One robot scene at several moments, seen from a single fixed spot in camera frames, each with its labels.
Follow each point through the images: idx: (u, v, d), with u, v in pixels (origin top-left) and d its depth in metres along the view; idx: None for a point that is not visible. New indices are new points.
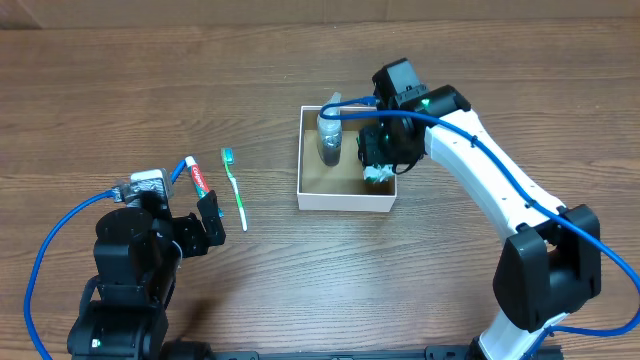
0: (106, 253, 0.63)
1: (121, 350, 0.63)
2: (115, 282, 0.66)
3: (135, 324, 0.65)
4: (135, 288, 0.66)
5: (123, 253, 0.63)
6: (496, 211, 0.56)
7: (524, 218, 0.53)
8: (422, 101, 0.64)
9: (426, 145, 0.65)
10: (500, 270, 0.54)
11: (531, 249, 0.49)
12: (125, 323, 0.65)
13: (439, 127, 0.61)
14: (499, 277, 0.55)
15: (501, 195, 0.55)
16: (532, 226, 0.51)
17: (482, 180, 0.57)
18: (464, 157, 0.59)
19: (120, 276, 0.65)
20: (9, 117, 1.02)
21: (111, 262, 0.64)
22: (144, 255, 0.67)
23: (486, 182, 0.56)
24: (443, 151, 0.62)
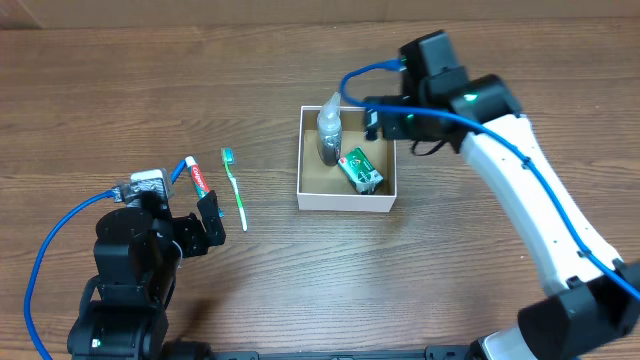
0: (106, 257, 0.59)
1: (122, 352, 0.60)
2: (114, 282, 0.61)
3: (137, 326, 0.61)
4: (135, 288, 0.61)
5: (124, 258, 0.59)
6: (542, 252, 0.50)
7: (576, 272, 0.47)
8: (464, 95, 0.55)
9: (463, 146, 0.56)
10: (535, 306, 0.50)
11: (581, 310, 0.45)
12: (126, 326, 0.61)
13: (486, 136, 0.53)
14: (532, 313, 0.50)
15: (552, 237, 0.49)
16: (584, 283, 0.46)
17: (529, 213, 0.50)
18: (513, 181, 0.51)
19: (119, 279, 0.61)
20: (13, 117, 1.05)
21: (112, 268, 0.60)
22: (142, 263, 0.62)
23: (537, 216, 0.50)
24: (484, 162, 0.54)
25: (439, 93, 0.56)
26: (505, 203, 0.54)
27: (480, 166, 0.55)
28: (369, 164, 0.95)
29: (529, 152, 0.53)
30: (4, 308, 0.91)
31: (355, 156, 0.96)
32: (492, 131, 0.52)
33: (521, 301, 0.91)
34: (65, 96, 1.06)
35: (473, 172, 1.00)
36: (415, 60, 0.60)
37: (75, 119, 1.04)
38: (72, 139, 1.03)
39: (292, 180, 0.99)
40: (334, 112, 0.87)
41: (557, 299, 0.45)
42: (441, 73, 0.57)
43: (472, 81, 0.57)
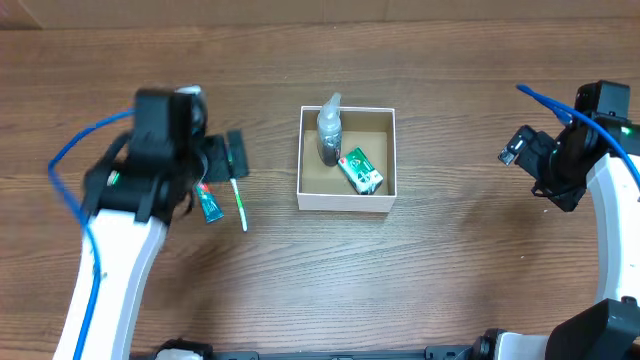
0: (147, 105, 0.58)
1: (139, 194, 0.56)
2: (144, 135, 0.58)
3: (158, 174, 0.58)
4: (164, 146, 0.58)
5: (163, 113, 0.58)
6: (613, 268, 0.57)
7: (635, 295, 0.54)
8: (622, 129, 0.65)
9: (592, 169, 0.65)
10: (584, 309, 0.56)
11: (617, 320, 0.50)
12: (146, 173, 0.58)
13: (618, 160, 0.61)
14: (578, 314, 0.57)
15: (630, 261, 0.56)
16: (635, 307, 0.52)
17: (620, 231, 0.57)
18: (621, 201, 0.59)
19: (150, 132, 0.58)
20: (13, 118, 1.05)
21: (147, 119, 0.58)
22: (179, 125, 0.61)
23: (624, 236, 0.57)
24: (604, 183, 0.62)
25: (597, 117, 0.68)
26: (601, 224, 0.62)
27: (599, 187, 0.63)
28: (369, 164, 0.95)
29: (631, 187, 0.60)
30: (4, 308, 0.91)
31: (355, 156, 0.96)
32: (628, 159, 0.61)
33: (520, 301, 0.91)
34: (65, 97, 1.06)
35: (473, 172, 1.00)
36: (592, 93, 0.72)
37: (75, 119, 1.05)
38: (72, 139, 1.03)
39: (292, 180, 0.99)
40: (334, 112, 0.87)
41: (602, 303, 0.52)
42: (608, 114, 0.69)
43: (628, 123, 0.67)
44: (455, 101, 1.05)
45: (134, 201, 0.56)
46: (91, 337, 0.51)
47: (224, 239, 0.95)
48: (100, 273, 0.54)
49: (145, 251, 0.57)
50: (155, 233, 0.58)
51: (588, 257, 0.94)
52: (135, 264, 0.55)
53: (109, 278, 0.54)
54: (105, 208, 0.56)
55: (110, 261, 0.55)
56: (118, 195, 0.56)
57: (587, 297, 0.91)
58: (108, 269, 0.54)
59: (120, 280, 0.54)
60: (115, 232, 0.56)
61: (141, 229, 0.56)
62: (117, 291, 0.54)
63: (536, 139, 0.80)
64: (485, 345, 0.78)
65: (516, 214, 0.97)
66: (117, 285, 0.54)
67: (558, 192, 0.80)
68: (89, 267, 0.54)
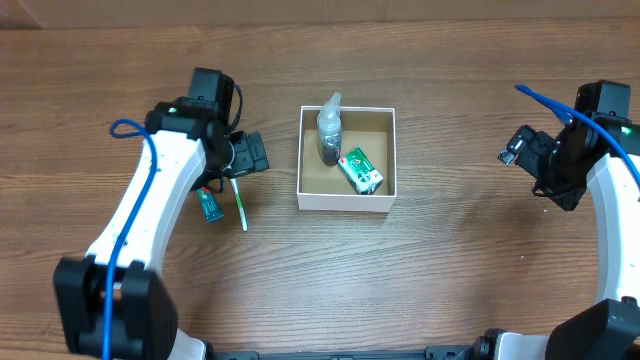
0: (202, 75, 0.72)
1: (190, 129, 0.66)
2: (198, 97, 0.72)
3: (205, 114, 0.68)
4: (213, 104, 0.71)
5: (215, 79, 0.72)
6: (613, 269, 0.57)
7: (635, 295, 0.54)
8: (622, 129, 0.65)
9: (592, 170, 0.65)
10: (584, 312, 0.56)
11: (616, 321, 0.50)
12: (196, 113, 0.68)
13: (618, 161, 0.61)
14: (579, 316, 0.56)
15: (630, 262, 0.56)
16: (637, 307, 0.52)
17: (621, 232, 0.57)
18: (621, 202, 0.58)
19: (204, 95, 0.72)
20: (13, 118, 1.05)
21: (203, 86, 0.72)
22: (219, 89, 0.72)
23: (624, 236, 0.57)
24: (604, 185, 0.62)
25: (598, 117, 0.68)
26: (601, 225, 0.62)
27: (599, 187, 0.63)
28: (369, 164, 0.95)
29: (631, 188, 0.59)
30: (3, 308, 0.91)
31: (355, 156, 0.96)
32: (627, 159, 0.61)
33: (520, 301, 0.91)
34: (65, 96, 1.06)
35: (473, 172, 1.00)
36: (592, 95, 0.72)
37: (75, 119, 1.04)
38: (72, 139, 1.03)
39: (292, 180, 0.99)
40: (334, 112, 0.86)
41: (602, 304, 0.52)
42: (608, 114, 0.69)
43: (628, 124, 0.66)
44: (455, 101, 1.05)
45: (186, 131, 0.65)
46: (139, 218, 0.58)
47: (224, 239, 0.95)
48: (155, 168, 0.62)
49: (190, 166, 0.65)
50: (195, 161, 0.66)
51: (588, 257, 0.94)
52: (182, 174, 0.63)
53: (162, 174, 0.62)
54: (163, 128, 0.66)
55: (165, 163, 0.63)
56: (173, 123, 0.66)
57: (587, 297, 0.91)
58: (162, 167, 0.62)
59: (168, 179, 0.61)
60: (172, 143, 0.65)
61: (191, 144, 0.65)
62: (168, 182, 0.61)
63: (536, 139, 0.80)
64: (485, 345, 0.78)
65: (516, 214, 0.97)
66: (166, 181, 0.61)
67: (557, 192, 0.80)
68: (146, 167, 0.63)
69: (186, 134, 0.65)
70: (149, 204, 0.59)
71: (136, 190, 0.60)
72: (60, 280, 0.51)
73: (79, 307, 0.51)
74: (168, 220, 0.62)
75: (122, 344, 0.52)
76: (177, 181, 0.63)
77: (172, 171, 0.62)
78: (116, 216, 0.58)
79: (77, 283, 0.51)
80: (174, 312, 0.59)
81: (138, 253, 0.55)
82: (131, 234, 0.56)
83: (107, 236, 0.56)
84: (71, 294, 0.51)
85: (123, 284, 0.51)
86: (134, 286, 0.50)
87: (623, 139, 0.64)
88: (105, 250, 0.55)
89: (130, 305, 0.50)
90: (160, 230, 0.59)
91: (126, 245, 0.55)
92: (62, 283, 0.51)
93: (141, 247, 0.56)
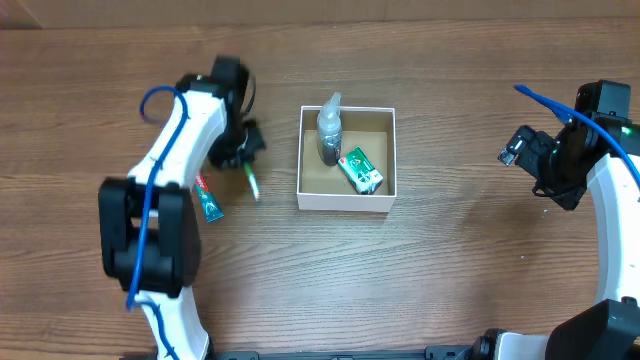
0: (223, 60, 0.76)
1: (215, 90, 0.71)
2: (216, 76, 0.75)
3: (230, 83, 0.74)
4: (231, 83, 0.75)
5: (233, 66, 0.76)
6: (614, 269, 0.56)
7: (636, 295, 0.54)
8: (621, 129, 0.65)
9: (591, 170, 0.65)
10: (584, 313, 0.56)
11: (616, 320, 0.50)
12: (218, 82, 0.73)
13: (617, 160, 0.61)
14: (579, 318, 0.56)
15: (631, 262, 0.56)
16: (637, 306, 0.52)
17: (620, 233, 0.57)
18: (621, 203, 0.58)
19: (224, 76, 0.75)
20: (11, 117, 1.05)
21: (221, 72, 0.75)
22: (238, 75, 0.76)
23: (624, 238, 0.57)
24: (603, 185, 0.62)
25: (598, 118, 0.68)
26: (601, 223, 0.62)
27: (599, 187, 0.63)
28: (369, 163, 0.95)
29: (629, 188, 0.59)
30: (3, 308, 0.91)
31: (355, 156, 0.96)
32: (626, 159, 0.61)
33: (520, 301, 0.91)
34: (65, 96, 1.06)
35: (473, 172, 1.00)
36: (592, 96, 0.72)
37: (74, 119, 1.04)
38: (72, 139, 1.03)
39: (292, 180, 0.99)
40: (334, 112, 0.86)
41: (603, 305, 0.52)
42: (608, 114, 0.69)
43: (628, 124, 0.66)
44: (455, 101, 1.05)
45: (212, 93, 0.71)
46: (173, 150, 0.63)
47: (224, 239, 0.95)
48: (186, 115, 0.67)
49: (214, 121, 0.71)
50: (218, 119, 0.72)
51: (588, 257, 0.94)
52: (208, 122, 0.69)
53: (192, 120, 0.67)
54: (190, 88, 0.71)
55: (193, 113, 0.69)
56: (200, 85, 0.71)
57: (587, 297, 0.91)
58: (191, 115, 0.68)
59: (197, 124, 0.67)
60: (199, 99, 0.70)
61: (216, 100, 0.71)
62: (195, 128, 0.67)
63: (536, 139, 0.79)
64: (486, 345, 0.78)
65: (516, 214, 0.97)
66: (194, 124, 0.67)
67: (558, 191, 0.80)
68: (178, 115, 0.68)
69: (212, 93, 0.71)
70: (183, 140, 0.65)
71: (169, 130, 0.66)
72: (104, 193, 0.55)
73: (117, 220, 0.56)
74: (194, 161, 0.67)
75: (153, 259, 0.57)
76: (206, 125, 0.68)
77: (200, 117, 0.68)
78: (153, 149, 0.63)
79: (119, 198, 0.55)
80: (196, 244, 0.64)
81: (173, 176, 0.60)
82: (166, 164, 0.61)
83: (145, 165, 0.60)
84: (113, 205, 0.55)
85: (159, 199, 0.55)
86: (171, 199, 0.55)
87: (623, 140, 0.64)
88: (144, 173, 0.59)
89: (165, 219, 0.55)
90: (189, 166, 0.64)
91: (163, 169, 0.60)
92: (104, 196, 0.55)
93: (175, 173, 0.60)
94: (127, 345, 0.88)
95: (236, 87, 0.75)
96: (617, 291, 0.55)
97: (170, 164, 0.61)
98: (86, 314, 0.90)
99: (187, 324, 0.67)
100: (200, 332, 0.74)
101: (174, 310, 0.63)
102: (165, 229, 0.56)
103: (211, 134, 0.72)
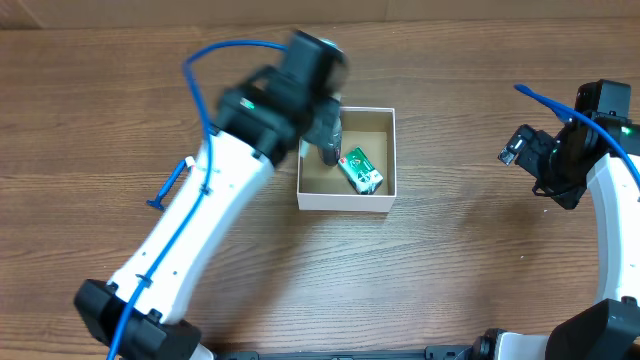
0: (297, 50, 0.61)
1: (273, 123, 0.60)
2: (287, 78, 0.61)
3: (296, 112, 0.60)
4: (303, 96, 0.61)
5: (305, 75, 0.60)
6: (614, 268, 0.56)
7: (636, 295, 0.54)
8: (621, 129, 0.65)
9: (591, 171, 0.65)
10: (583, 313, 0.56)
11: (615, 321, 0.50)
12: (280, 108, 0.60)
13: (617, 160, 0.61)
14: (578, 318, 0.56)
15: (631, 262, 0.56)
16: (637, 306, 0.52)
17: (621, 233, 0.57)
18: (621, 203, 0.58)
19: (291, 97, 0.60)
20: (11, 117, 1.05)
21: (283, 91, 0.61)
22: (309, 97, 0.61)
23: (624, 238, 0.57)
24: (603, 185, 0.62)
25: (599, 118, 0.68)
26: (600, 223, 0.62)
27: (599, 187, 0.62)
28: (369, 163, 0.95)
29: (629, 188, 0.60)
30: (3, 308, 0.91)
31: (355, 156, 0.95)
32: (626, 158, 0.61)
33: (520, 301, 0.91)
34: (65, 96, 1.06)
35: (473, 172, 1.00)
36: (592, 95, 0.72)
37: (74, 119, 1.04)
38: (72, 139, 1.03)
39: (292, 180, 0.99)
40: None
41: (603, 304, 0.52)
42: (608, 114, 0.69)
43: (629, 124, 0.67)
44: (455, 101, 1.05)
45: (270, 128, 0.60)
46: (173, 251, 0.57)
47: (224, 239, 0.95)
48: (205, 190, 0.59)
49: (251, 184, 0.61)
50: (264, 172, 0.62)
51: (588, 257, 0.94)
52: (236, 193, 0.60)
53: (210, 198, 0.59)
54: (233, 127, 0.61)
55: (217, 182, 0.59)
56: (256, 116, 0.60)
57: (587, 297, 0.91)
58: (213, 187, 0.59)
59: (219, 203, 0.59)
60: (235, 150, 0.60)
61: (256, 160, 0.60)
62: (216, 211, 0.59)
63: (536, 139, 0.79)
64: (485, 345, 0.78)
65: (516, 214, 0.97)
66: (210, 201, 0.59)
67: (558, 191, 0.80)
68: (199, 178, 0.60)
69: (268, 128, 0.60)
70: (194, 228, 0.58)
71: (184, 209, 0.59)
72: (83, 301, 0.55)
73: (95, 323, 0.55)
74: (210, 245, 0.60)
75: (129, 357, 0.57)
76: (229, 202, 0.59)
77: (218, 190, 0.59)
78: (160, 230, 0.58)
79: (99, 307, 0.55)
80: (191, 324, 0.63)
81: (156, 304, 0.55)
82: (156, 277, 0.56)
83: (132, 271, 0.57)
84: (94, 307, 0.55)
85: (136, 331, 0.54)
86: (148, 340, 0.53)
87: (623, 139, 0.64)
88: (126, 288, 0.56)
89: (138, 348, 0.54)
90: (194, 265, 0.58)
91: (149, 288, 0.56)
92: (86, 299, 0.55)
93: (160, 297, 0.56)
94: None
95: (303, 113, 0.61)
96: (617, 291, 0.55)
97: (159, 278, 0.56)
98: None
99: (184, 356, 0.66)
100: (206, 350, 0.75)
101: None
102: (136, 354, 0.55)
103: (256, 184, 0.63)
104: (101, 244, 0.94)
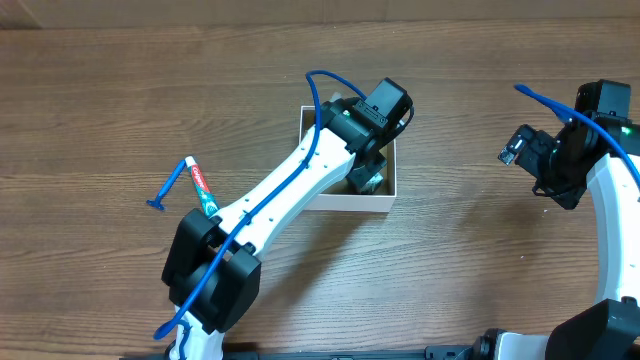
0: (387, 87, 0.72)
1: (360, 134, 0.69)
2: (372, 106, 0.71)
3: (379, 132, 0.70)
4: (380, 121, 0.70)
5: (388, 110, 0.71)
6: (614, 268, 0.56)
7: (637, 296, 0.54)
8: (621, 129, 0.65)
9: (591, 171, 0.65)
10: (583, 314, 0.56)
11: (615, 321, 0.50)
12: (368, 123, 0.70)
13: (617, 160, 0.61)
14: (578, 318, 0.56)
15: (631, 262, 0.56)
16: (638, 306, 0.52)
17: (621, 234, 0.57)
18: (621, 203, 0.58)
19: (372, 122, 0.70)
20: (10, 117, 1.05)
21: (371, 115, 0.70)
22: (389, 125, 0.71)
23: (624, 239, 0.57)
24: (603, 185, 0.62)
25: (599, 118, 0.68)
26: (601, 223, 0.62)
27: (599, 187, 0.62)
28: None
29: (629, 189, 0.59)
30: (3, 308, 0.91)
31: None
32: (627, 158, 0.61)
33: (520, 301, 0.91)
34: (65, 96, 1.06)
35: (474, 172, 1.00)
36: (592, 95, 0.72)
37: (74, 119, 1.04)
38: (72, 139, 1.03)
39: None
40: None
41: (603, 305, 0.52)
42: (608, 114, 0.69)
43: (630, 124, 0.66)
44: (455, 101, 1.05)
45: (355, 136, 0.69)
46: (273, 203, 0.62)
47: None
48: (307, 163, 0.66)
49: (337, 171, 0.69)
50: (343, 169, 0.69)
51: (588, 257, 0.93)
52: (326, 177, 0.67)
53: (309, 171, 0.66)
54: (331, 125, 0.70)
55: (315, 162, 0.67)
56: (349, 124, 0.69)
57: (587, 297, 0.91)
58: (313, 164, 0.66)
59: (313, 177, 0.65)
60: (329, 144, 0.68)
61: (347, 154, 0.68)
62: (310, 182, 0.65)
63: (536, 139, 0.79)
64: (486, 345, 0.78)
65: (516, 214, 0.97)
66: (300, 174, 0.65)
67: (558, 191, 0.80)
68: (300, 156, 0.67)
69: (353, 137, 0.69)
70: (289, 191, 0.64)
71: (284, 176, 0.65)
72: (188, 219, 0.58)
73: (191, 249, 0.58)
74: (291, 217, 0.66)
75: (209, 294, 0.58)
76: (319, 178, 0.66)
77: (309, 167, 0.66)
78: (262, 187, 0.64)
79: (200, 233, 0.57)
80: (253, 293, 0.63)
81: (254, 240, 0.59)
82: (256, 218, 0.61)
83: (236, 210, 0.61)
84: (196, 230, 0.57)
85: (234, 257, 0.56)
86: (242, 266, 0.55)
87: (624, 139, 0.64)
88: (230, 221, 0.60)
89: (230, 275, 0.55)
90: (282, 223, 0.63)
91: (250, 225, 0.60)
92: (190, 223, 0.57)
93: (259, 235, 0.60)
94: (127, 345, 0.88)
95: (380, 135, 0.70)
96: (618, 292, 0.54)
97: (257, 222, 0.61)
98: (86, 314, 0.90)
99: (209, 350, 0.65)
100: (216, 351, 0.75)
101: (202, 334, 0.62)
102: (228, 280, 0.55)
103: (331, 179, 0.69)
104: (101, 244, 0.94)
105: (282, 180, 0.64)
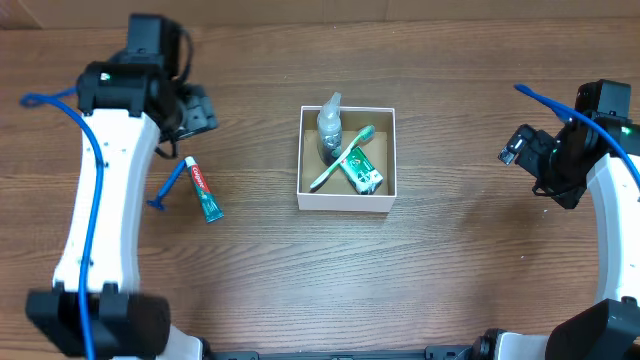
0: (138, 24, 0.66)
1: (131, 82, 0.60)
2: (138, 50, 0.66)
3: (146, 73, 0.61)
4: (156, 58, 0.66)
5: (156, 44, 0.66)
6: (614, 268, 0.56)
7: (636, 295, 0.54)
8: (621, 129, 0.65)
9: (591, 171, 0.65)
10: (582, 314, 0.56)
11: (615, 321, 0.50)
12: (134, 74, 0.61)
13: (617, 159, 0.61)
14: (577, 319, 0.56)
15: (631, 262, 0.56)
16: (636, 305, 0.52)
17: (620, 234, 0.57)
18: (621, 203, 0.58)
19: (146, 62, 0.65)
20: (10, 117, 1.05)
21: (89, 94, 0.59)
22: (157, 72, 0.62)
23: (624, 238, 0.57)
24: (603, 185, 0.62)
25: (599, 118, 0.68)
26: (601, 222, 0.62)
27: (599, 187, 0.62)
28: (369, 163, 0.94)
29: (628, 189, 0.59)
30: (3, 308, 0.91)
31: (355, 155, 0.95)
32: (627, 158, 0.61)
33: (520, 301, 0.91)
34: None
35: (473, 172, 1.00)
36: (592, 95, 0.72)
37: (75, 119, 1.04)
38: (72, 139, 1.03)
39: (292, 180, 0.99)
40: (334, 112, 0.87)
41: (603, 305, 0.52)
42: (608, 114, 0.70)
43: (630, 124, 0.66)
44: (455, 101, 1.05)
45: (129, 87, 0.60)
46: (103, 212, 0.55)
47: (224, 239, 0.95)
48: (102, 163, 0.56)
49: (143, 148, 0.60)
50: (149, 134, 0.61)
51: (588, 257, 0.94)
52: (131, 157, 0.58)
53: (112, 171, 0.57)
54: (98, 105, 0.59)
55: (110, 152, 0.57)
56: (109, 91, 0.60)
57: (587, 297, 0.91)
58: (109, 160, 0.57)
59: (121, 170, 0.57)
60: (112, 122, 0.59)
61: (136, 119, 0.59)
62: (119, 177, 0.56)
63: (536, 139, 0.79)
64: (485, 345, 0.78)
65: (516, 214, 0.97)
66: (120, 172, 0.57)
67: (558, 191, 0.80)
68: (89, 156, 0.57)
69: (128, 86, 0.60)
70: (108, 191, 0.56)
71: (88, 186, 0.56)
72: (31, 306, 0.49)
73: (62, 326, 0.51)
74: (133, 199, 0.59)
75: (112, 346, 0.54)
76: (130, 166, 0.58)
77: (124, 159, 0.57)
78: (79, 216, 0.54)
79: (52, 309, 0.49)
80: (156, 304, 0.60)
81: (107, 275, 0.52)
82: (94, 253, 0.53)
83: (69, 260, 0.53)
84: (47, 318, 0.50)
85: (101, 303, 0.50)
86: (113, 308, 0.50)
87: (624, 139, 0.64)
88: (70, 276, 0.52)
89: (110, 324, 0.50)
90: (127, 231, 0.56)
91: (92, 267, 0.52)
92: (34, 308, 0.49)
93: (108, 268, 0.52)
94: None
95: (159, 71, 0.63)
96: (617, 291, 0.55)
97: (97, 255, 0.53)
98: None
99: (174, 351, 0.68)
100: (189, 341, 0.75)
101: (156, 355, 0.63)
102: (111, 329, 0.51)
103: (147, 155, 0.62)
104: None
105: (87, 198, 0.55)
